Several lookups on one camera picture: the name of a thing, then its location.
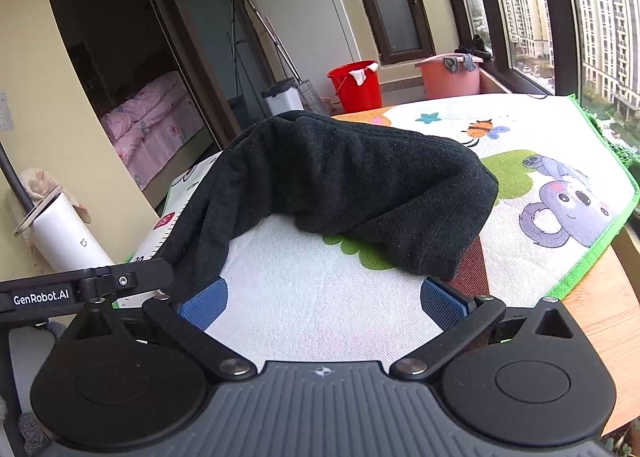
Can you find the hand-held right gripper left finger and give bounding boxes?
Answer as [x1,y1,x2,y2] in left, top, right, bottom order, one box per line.
[62,279,258,383]

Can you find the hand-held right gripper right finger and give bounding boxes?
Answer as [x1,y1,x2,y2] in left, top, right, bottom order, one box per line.
[390,277,581,381]

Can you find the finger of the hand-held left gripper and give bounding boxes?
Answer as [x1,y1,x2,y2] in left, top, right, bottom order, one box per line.
[75,258,175,295]

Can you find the black knit garment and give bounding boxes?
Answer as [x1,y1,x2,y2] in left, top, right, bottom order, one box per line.
[157,109,501,288]

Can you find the white cylindrical device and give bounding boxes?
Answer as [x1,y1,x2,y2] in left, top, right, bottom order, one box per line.
[30,194,116,270]

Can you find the printed cartoon play mat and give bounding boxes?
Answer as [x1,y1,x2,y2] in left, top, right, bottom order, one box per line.
[112,94,640,373]

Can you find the pale pink cloth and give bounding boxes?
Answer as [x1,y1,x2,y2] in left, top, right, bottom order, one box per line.
[20,168,93,225]

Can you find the bed with pink blanket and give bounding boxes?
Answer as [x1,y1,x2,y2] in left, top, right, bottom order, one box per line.
[100,69,208,190]

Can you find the pink bucket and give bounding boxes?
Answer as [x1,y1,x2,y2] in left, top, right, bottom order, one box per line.
[415,53,484,100]

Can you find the red bucket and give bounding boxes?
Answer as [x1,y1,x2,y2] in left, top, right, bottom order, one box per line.
[327,60,383,114]

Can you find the white trash bin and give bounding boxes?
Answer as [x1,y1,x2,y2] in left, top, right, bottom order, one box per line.
[261,78,306,118]

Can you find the green plant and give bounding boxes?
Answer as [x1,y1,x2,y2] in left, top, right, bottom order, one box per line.
[582,102,640,172]

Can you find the metal pole flat mop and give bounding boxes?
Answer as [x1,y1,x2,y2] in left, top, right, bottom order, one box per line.
[240,0,333,116]

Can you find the white rag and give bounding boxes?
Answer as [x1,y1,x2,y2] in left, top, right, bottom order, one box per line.
[348,63,380,86]

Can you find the glass sliding door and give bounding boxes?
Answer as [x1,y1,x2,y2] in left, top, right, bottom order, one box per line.
[130,0,273,150]

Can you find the small black object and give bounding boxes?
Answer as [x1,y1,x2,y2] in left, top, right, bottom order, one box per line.
[457,34,493,58]

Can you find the brown framed glass door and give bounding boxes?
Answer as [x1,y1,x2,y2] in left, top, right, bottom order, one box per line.
[344,0,436,66]

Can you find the apartment buildings outside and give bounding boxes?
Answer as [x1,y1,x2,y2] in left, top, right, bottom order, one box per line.
[462,0,640,112]

